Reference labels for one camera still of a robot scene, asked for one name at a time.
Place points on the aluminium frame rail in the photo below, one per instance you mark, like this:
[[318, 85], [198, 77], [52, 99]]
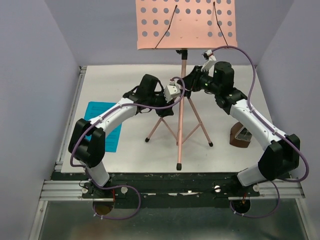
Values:
[[72, 112]]

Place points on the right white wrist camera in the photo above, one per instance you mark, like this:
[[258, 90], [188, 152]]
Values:
[[210, 60]]

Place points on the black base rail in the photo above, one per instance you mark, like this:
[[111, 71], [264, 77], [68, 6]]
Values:
[[163, 190]]

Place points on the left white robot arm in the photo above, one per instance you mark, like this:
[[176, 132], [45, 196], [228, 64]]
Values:
[[88, 139]]

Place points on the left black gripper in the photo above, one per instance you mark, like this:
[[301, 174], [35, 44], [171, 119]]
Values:
[[165, 112]]

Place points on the clear plastic metronome cover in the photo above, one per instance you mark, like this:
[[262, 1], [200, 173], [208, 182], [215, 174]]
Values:
[[243, 135]]

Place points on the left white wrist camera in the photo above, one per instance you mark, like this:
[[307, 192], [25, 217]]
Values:
[[171, 91]]

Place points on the pink music stand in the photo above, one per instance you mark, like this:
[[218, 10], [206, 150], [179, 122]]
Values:
[[185, 24]]

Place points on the brown wooden metronome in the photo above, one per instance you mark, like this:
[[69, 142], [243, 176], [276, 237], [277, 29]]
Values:
[[234, 142]]

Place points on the blue printed sheet music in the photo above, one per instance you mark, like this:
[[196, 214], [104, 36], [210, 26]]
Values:
[[95, 108]]

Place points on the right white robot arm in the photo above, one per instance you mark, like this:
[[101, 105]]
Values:
[[280, 150]]

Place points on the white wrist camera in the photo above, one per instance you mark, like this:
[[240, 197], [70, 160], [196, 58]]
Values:
[[171, 91], [210, 60]]

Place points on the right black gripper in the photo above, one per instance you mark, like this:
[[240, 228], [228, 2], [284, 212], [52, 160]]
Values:
[[191, 79]]

